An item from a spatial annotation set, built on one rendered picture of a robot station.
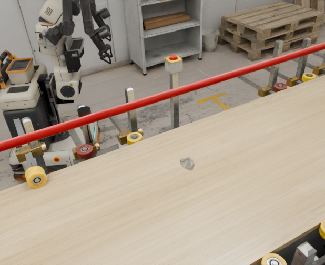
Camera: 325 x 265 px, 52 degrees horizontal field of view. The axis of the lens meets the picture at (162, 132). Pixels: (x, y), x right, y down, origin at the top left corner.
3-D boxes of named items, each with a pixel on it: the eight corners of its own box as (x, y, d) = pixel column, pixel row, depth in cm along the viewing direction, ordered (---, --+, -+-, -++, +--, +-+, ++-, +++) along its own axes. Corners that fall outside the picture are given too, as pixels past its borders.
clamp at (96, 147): (72, 155, 171) (71, 148, 168) (97, 146, 176) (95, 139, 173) (75, 161, 167) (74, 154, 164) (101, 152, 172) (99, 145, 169)
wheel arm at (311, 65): (285, 58, 258) (286, 53, 255) (288, 57, 259) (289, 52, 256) (333, 80, 226) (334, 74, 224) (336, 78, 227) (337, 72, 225)
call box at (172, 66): (164, 71, 174) (164, 57, 169) (175, 68, 176) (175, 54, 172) (171, 76, 169) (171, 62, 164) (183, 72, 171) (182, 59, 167)
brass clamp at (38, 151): (17, 156, 157) (13, 148, 154) (46, 147, 162) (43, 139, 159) (19, 164, 152) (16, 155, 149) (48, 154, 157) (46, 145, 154)
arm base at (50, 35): (47, 30, 216) (44, 36, 206) (56, 21, 214) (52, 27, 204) (58, 39, 221) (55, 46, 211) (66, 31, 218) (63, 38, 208)
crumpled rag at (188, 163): (178, 158, 154) (178, 154, 152) (192, 156, 154) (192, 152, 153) (181, 171, 147) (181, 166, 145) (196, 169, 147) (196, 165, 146)
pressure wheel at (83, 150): (78, 164, 169) (74, 146, 163) (93, 158, 172) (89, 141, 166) (83, 173, 164) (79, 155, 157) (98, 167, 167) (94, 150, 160)
